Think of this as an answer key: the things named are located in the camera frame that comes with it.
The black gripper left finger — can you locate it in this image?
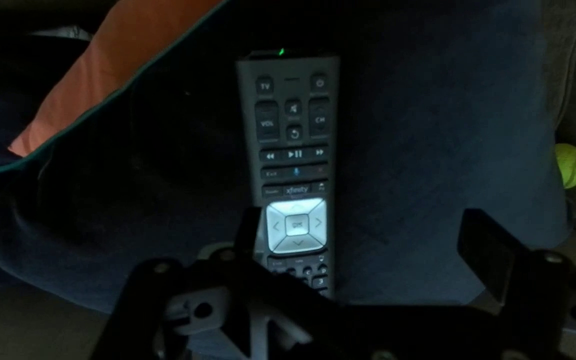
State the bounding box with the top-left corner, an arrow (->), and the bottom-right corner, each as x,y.
231,206 -> 262,262

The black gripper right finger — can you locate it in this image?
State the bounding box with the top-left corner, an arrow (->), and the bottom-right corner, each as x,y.
457,207 -> 530,303

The black remote control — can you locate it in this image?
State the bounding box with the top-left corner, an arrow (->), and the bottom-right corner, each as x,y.
235,47 -> 339,297

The navy blue throw pillow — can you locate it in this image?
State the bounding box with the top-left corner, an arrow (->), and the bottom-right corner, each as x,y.
0,0 -> 567,312

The orange throw pillow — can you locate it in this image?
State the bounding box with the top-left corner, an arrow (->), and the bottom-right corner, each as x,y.
8,0 -> 225,156

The grey fabric sofa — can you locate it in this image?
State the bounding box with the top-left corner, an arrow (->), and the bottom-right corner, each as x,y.
0,0 -> 576,360

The yellow tennis ball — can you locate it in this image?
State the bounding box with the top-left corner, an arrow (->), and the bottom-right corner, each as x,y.
556,142 -> 576,189

